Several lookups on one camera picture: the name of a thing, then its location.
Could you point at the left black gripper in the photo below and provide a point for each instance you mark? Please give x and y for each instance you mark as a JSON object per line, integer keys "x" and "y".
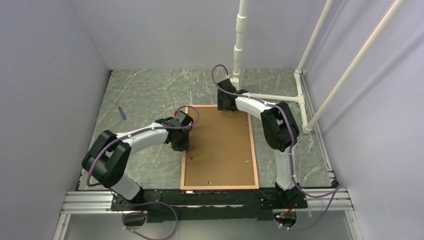
{"x": 184, "y": 146}

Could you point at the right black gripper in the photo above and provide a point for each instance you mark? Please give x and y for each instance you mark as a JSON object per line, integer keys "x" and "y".
{"x": 221, "y": 103}

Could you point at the brown backing board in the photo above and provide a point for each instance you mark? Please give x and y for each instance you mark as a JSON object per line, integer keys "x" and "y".
{"x": 218, "y": 149}

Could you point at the wooden picture frame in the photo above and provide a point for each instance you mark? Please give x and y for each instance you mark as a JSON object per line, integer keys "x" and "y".
{"x": 185, "y": 165}

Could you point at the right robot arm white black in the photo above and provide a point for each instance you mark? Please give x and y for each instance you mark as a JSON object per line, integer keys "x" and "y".
{"x": 280, "y": 131}

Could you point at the small blue red screwdriver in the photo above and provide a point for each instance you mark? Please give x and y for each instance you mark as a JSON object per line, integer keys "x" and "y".
{"x": 121, "y": 112}

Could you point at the white pvc pipe stand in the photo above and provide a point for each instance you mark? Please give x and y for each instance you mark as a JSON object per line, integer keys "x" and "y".
{"x": 307, "y": 125}

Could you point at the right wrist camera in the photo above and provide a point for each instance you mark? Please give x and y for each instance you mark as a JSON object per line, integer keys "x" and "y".
{"x": 235, "y": 81}

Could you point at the aluminium extrusion rail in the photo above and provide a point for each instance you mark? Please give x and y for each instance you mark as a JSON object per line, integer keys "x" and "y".
{"x": 99, "y": 202}

